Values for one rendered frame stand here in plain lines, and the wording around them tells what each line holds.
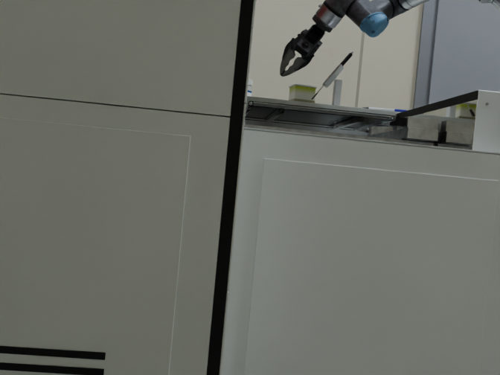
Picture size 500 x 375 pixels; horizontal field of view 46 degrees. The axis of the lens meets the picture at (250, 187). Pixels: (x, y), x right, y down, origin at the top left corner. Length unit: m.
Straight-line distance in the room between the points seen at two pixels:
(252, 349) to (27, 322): 0.46
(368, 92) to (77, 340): 2.49
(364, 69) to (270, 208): 2.15
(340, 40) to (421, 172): 2.08
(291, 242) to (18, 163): 0.55
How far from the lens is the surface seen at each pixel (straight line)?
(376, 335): 1.32
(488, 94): 1.44
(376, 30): 1.82
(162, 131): 1.02
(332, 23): 1.87
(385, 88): 3.30
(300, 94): 1.96
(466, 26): 3.40
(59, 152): 1.04
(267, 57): 3.30
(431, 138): 1.57
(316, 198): 1.24
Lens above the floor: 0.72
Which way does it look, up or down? 1 degrees down
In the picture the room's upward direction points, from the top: 5 degrees clockwise
